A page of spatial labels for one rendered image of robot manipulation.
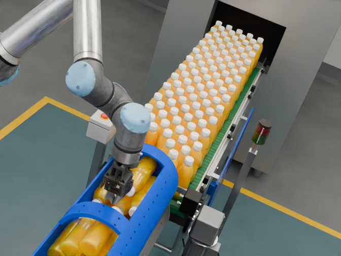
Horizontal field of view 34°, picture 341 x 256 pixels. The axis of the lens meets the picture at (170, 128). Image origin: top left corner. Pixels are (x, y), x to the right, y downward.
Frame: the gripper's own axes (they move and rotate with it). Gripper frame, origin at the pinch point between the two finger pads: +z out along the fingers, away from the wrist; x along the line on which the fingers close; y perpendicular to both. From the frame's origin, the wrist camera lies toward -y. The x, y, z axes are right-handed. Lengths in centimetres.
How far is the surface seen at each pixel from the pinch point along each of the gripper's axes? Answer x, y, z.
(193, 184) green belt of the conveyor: 17, -67, 34
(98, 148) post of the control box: -29, -62, 34
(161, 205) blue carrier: 13.2, -17.3, 9.4
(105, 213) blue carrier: 0.2, 7.3, 0.4
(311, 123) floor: 78, -336, 124
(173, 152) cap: 5, -55, 13
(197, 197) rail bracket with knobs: 22, -47, 24
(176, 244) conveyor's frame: 19, -80, 85
